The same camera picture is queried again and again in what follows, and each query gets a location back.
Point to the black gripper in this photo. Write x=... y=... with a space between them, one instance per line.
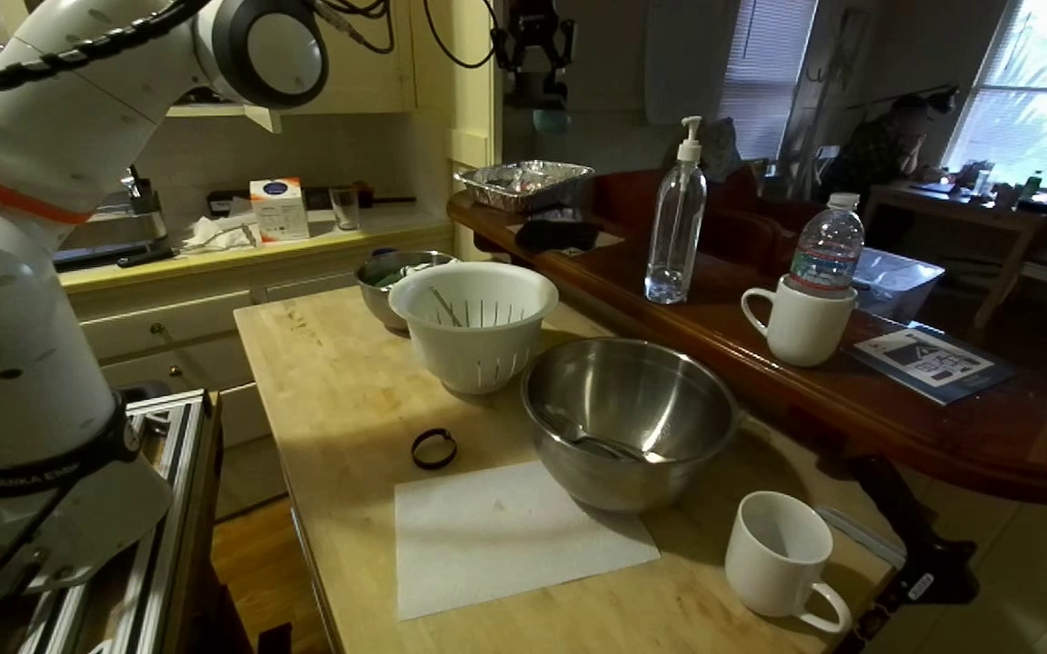
x=534 y=30

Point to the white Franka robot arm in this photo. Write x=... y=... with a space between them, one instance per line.
x=15 y=339

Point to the steel bowl holding towel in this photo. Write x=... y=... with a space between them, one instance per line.
x=375 y=302

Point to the white plastic colander bowl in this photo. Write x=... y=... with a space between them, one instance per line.
x=473 y=350

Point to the empty steel mixing bowl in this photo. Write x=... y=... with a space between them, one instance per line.
x=646 y=401

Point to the aluminium foil tray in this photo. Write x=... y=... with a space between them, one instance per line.
x=525 y=182

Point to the clear pump dispenser bottle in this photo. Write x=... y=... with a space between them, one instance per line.
x=675 y=229

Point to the green white striped towel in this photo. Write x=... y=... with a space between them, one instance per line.
x=393 y=274

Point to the clear plastic water bottle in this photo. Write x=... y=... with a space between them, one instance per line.
x=828 y=247

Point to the dark hunched figure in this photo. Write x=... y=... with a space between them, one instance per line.
x=888 y=152

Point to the white ceramic mug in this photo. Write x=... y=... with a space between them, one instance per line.
x=765 y=584
x=810 y=330

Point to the dark wooden counter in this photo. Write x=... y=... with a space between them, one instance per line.
x=765 y=401

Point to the clear plastic container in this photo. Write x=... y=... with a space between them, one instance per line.
x=900 y=279

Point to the cream kitchen cabinet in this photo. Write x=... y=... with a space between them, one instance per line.
x=171 y=330

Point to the brown wooden side table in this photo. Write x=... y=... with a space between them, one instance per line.
x=973 y=213

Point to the white paper sheet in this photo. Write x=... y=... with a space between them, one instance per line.
x=511 y=538

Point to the printed booklet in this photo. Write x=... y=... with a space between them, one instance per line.
x=927 y=360

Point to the bright window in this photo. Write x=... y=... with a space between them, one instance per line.
x=1033 y=110

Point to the black table clamp mount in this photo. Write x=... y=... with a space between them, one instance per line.
x=927 y=566

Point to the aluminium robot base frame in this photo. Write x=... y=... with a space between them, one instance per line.
x=125 y=584

